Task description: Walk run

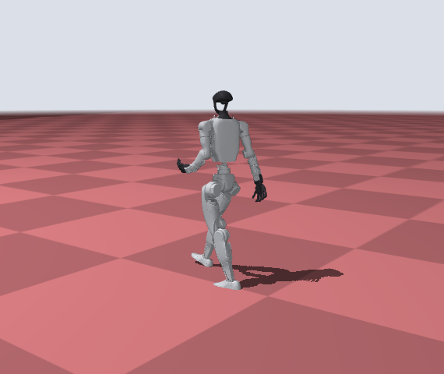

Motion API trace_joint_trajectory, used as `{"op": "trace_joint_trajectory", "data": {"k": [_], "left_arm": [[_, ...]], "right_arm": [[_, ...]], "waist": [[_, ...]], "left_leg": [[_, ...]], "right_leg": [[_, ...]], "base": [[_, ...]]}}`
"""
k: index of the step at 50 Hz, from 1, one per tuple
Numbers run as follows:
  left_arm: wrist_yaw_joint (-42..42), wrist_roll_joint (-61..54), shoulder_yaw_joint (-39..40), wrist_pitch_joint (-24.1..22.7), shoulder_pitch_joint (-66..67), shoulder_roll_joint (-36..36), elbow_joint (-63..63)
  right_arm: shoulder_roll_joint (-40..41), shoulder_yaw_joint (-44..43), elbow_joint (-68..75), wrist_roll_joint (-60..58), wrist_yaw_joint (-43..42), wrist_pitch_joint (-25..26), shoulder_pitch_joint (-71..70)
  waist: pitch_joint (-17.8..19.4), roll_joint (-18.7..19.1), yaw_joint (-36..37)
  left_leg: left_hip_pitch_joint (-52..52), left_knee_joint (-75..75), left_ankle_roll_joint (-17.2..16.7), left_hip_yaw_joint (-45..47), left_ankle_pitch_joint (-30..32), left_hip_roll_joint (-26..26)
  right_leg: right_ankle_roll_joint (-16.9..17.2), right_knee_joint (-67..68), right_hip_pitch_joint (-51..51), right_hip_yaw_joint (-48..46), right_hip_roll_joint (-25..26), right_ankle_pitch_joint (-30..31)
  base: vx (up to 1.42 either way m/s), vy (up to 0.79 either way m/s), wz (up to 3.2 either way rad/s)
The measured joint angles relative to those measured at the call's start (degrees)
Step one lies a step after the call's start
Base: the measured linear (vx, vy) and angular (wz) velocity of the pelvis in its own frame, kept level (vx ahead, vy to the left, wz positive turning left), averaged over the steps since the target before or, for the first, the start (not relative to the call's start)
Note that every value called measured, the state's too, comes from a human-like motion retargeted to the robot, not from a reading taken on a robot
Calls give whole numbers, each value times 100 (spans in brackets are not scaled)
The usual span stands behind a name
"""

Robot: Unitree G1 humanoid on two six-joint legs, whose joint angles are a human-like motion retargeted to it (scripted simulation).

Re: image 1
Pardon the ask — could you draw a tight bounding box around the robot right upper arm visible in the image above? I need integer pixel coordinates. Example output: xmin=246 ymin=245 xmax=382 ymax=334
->
xmin=239 ymin=121 xmax=254 ymax=159

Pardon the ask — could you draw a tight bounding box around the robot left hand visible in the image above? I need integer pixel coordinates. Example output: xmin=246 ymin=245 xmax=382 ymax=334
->
xmin=177 ymin=158 xmax=190 ymax=173

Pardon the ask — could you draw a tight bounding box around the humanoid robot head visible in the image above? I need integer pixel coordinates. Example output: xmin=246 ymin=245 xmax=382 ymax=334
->
xmin=213 ymin=90 xmax=233 ymax=119

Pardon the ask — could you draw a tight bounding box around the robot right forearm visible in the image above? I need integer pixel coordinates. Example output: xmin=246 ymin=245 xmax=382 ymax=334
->
xmin=248 ymin=151 xmax=261 ymax=182

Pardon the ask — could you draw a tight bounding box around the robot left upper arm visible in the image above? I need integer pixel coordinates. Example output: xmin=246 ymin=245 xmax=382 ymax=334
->
xmin=198 ymin=120 xmax=213 ymax=160

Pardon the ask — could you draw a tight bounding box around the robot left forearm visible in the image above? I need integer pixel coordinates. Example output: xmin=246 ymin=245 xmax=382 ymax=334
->
xmin=184 ymin=150 xmax=205 ymax=174

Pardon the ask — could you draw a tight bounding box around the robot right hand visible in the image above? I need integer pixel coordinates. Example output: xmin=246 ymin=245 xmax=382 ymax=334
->
xmin=252 ymin=174 xmax=267 ymax=202

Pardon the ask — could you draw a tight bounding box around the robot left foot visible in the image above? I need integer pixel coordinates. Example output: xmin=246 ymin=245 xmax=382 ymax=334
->
xmin=213 ymin=279 xmax=241 ymax=290

